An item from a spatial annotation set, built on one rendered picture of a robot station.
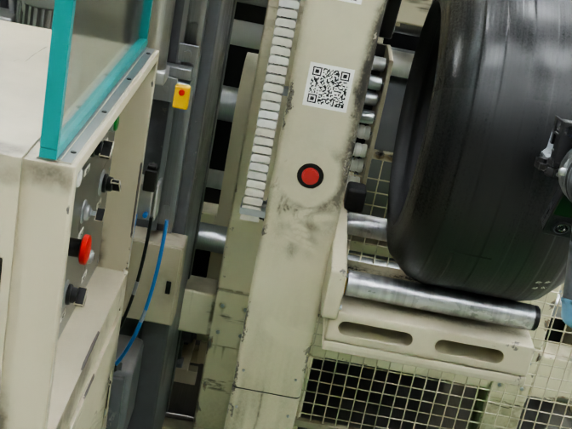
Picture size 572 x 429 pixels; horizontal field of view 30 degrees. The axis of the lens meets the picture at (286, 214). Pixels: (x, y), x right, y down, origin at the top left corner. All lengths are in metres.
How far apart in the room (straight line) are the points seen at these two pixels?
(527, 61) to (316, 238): 0.50
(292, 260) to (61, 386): 0.61
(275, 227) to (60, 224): 0.78
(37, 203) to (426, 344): 0.90
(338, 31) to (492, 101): 0.30
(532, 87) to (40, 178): 0.80
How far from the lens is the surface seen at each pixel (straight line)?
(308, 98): 1.80
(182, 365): 2.94
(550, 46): 1.68
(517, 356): 1.89
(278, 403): 2.04
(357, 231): 2.10
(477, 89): 1.63
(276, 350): 1.98
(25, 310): 1.21
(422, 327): 1.85
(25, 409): 1.27
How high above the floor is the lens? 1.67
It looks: 22 degrees down
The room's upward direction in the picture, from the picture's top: 11 degrees clockwise
